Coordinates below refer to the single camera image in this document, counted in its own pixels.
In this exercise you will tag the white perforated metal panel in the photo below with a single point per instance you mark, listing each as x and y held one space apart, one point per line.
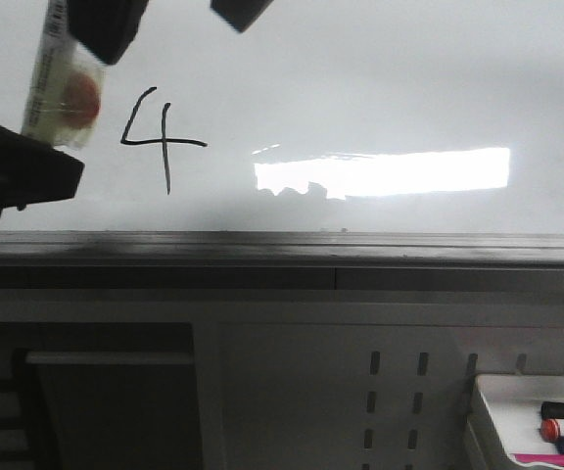
308 396

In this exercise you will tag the black capped marker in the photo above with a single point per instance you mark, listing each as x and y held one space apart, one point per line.
552 410

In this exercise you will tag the white whiteboard marker with tape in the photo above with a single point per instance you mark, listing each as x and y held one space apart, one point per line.
64 97

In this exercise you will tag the pink eraser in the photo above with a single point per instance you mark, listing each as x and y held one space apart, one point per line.
540 459

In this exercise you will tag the white whiteboard with grey frame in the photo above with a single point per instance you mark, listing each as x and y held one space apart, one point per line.
403 130

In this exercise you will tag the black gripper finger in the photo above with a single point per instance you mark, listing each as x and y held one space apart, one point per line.
32 172
105 28

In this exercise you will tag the white plastic marker tray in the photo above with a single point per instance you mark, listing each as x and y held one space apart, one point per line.
505 419

